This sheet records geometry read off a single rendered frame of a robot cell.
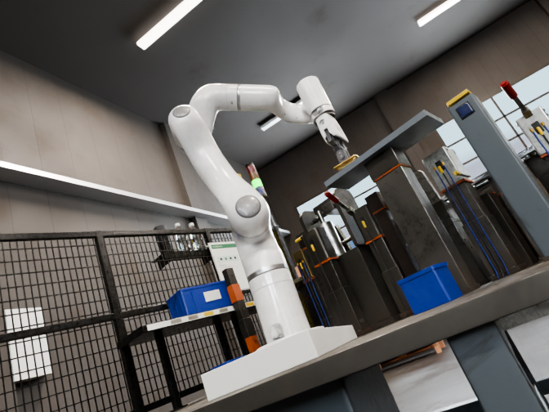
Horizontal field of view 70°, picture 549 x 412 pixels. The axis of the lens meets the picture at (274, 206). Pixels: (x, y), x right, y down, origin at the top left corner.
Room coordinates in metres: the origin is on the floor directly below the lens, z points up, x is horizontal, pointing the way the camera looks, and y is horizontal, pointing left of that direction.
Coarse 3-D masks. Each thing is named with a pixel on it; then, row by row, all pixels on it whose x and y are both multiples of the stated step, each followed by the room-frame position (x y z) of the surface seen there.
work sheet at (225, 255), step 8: (216, 248) 2.17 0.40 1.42; (224, 248) 2.22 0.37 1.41; (232, 248) 2.27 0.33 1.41; (216, 256) 2.16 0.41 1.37; (224, 256) 2.20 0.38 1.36; (232, 256) 2.25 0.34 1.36; (216, 264) 2.14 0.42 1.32; (224, 264) 2.19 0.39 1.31; (232, 264) 2.23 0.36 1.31; (240, 264) 2.28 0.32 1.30; (240, 272) 2.27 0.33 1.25; (240, 280) 2.25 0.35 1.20; (240, 288) 2.23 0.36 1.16; (248, 288) 2.28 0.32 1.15
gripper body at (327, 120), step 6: (324, 114) 1.15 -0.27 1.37; (330, 114) 1.18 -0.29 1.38; (318, 120) 1.16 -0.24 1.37; (324, 120) 1.15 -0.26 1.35; (330, 120) 1.15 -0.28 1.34; (318, 126) 1.17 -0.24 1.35; (324, 126) 1.15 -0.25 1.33; (330, 126) 1.14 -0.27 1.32; (336, 126) 1.17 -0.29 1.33; (324, 132) 1.16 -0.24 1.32; (330, 132) 1.15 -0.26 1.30; (336, 132) 1.14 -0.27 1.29; (342, 132) 1.20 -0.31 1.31; (324, 138) 1.16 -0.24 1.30; (342, 138) 1.18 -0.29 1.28; (330, 144) 1.18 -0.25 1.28
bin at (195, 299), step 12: (192, 288) 1.76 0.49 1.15; (204, 288) 1.81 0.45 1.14; (216, 288) 1.85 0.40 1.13; (168, 300) 1.81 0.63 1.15; (180, 300) 1.74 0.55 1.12; (192, 300) 1.75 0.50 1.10; (204, 300) 1.79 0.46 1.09; (216, 300) 1.83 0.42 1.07; (228, 300) 1.88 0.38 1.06; (180, 312) 1.76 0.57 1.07; (192, 312) 1.74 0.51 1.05
